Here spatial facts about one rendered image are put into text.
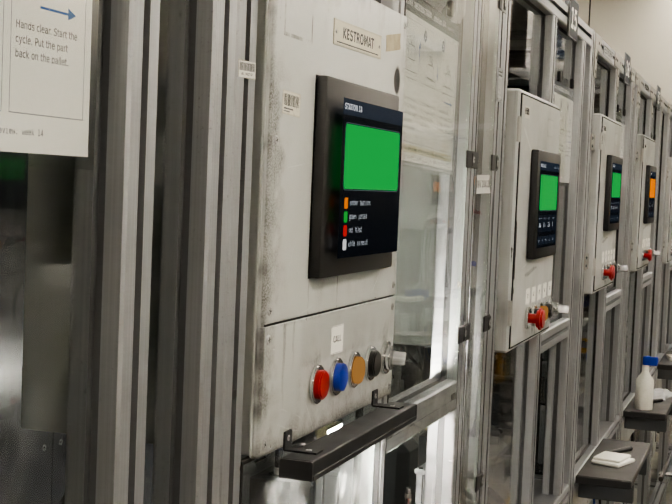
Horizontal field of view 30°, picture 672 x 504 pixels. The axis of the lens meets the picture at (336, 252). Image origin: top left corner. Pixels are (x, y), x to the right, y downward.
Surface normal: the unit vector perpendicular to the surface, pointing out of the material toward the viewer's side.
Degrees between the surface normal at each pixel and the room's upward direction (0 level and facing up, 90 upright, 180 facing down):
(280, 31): 90
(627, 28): 90
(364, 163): 90
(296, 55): 90
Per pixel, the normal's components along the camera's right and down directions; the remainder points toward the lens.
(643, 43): -0.33, 0.04
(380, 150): 0.94, 0.06
